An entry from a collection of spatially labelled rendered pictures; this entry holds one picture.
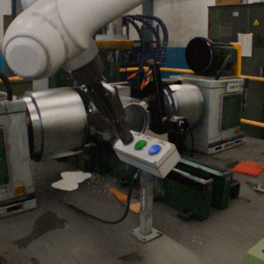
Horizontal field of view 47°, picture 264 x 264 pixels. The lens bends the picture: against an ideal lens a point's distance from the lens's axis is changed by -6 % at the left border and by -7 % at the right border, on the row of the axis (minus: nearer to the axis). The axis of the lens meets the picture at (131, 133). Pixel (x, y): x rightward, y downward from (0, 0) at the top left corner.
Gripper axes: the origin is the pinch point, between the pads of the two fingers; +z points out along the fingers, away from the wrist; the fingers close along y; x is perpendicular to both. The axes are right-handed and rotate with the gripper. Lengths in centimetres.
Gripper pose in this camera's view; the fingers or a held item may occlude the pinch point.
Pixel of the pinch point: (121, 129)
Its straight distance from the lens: 80.5
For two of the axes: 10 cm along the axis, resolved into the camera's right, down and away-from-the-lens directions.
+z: 4.2, 7.3, 5.4
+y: -6.2, -2.1, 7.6
